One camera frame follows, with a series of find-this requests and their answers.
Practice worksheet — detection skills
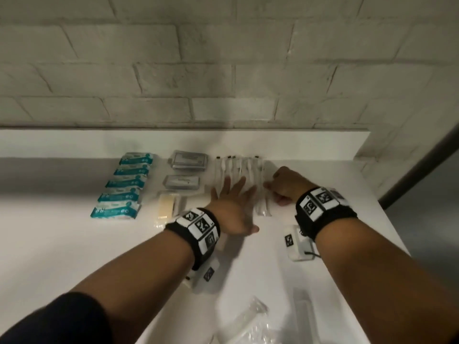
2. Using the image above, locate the yellow soap in clear wrap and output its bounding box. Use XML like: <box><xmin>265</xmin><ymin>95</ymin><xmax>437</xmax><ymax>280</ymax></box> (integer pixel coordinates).
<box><xmin>155</xmin><ymin>193</ymin><xmax>188</xmax><ymax>227</ymax></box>

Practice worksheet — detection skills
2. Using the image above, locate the dark door frame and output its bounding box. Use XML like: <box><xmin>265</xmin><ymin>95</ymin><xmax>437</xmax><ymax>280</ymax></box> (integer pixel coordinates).
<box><xmin>378</xmin><ymin>123</ymin><xmax>459</xmax><ymax>210</ymax></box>

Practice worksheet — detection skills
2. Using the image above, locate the large grey flat box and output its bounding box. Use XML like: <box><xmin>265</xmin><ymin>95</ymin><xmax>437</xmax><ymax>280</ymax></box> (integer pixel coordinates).
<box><xmin>170</xmin><ymin>150</ymin><xmax>209</xmax><ymax>172</ymax></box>

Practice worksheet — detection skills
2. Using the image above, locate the clear toothbrush packet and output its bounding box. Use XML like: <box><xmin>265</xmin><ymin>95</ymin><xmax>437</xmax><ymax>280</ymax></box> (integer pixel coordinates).
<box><xmin>255</xmin><ymin>157</ymin><xmax>274</xmax><ymax>217</ymax></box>

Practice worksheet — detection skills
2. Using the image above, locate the teal white wipes packet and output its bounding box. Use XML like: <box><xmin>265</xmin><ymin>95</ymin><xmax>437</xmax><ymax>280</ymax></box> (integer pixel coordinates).
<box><xmin>119</xmin><ymin>152</ymin><xmax>155</xmax><ymax>166</ymax></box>
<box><xmin>98</xmin><ymin>188</ymin><xmax>142</xmax><ymax>204</ymax></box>
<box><xmin>105</xmin><ymin>175</ymin><xmax>148</xmax><ymax>190</ymax></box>
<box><xmin>114</xmin><ymin>164</ymin><xmax>151</xmax><ymax>177</ymax></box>
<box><xmin>90</xmin><ymin>203</ymin><xmax>142</xmax><ymax>221</ymax></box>

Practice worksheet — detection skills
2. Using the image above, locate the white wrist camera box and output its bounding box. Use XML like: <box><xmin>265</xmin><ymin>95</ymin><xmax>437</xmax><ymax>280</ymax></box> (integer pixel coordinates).
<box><xmin>186</xmin><ymin>257</ymin><xmax>220</xmax><ymax>291</ymax></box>
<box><xmin>283</xmin><ymin>225</ymin><xmax>316</xmax><ymax>262</ymax></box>

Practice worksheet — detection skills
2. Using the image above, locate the crumpled clear plastic wrapper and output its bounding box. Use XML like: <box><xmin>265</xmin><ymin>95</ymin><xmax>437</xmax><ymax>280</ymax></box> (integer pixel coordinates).
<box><xmin>212</xmin><ymin>296</ymin><xmax>275</xmax><ymax>344</ymax></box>

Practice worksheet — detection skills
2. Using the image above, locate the black wristband with marker tiles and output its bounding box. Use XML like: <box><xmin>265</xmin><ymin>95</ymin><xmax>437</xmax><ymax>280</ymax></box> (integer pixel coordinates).
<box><xmin>165</xmin><ymin>208</ymin><xmax>221</xmax><ymax>271</ymax></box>
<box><xmin>295</xmin><ymin>187</ymin><xmax>358</xmax><ymax>241</ymax></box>

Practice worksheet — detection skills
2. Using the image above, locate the person's left forearm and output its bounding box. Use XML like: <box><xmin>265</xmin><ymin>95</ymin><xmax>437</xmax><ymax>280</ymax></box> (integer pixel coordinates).
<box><xmin>70</xmin><ymin>229</ymin><xmax>196</xmax><ymax>344</ymax></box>

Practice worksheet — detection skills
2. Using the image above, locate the person's right forearm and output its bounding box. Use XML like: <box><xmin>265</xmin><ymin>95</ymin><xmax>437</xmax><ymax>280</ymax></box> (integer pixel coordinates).
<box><xmin>315</xmin><ymin>215</ymin><xmax>459</xmax><ymax>344</ymax></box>

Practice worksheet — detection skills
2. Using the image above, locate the small grey flat box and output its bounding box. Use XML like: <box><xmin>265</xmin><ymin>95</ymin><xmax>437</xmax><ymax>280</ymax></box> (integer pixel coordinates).
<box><xmin>163</xmin><ymin>174</ymin><xmax>201</xmax><ymax>191</ymax></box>

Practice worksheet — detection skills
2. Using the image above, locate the person's left hand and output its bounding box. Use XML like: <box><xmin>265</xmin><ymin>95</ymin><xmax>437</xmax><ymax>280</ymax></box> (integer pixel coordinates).
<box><xmin>208</xmin><ymin>176</ymin><xmax>260</xmax><ymax>237</ymax></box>

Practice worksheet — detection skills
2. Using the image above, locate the row of wrapped toothbrushes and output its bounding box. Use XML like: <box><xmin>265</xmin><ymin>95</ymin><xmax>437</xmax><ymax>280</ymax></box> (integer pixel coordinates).
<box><xmin>214</xmin><ymin>155</ymin><xmax>259</xmax><ymax>197</ymax></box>

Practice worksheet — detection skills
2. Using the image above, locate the black sleeve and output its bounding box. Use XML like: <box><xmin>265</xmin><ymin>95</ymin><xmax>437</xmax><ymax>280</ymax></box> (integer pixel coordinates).
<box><xmin>0</xmin><ymin>292</ymin><xmax>112</xmax><ymax>344</ymax></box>

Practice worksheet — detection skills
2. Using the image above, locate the long clear plastic sleeve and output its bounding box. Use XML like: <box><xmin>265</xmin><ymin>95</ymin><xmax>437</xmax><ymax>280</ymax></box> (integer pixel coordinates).
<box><xmin>292</xmin><ymin>288</ymin><xmax>321</xmax><ymax>344</ymax></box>

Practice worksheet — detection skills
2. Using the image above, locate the person's right hand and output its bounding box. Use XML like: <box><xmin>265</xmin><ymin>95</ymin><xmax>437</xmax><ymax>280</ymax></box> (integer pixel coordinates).
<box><xmin>263</xmin><ymin>166</ymin><xmax>318</xmax><ymax>207</ymax></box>

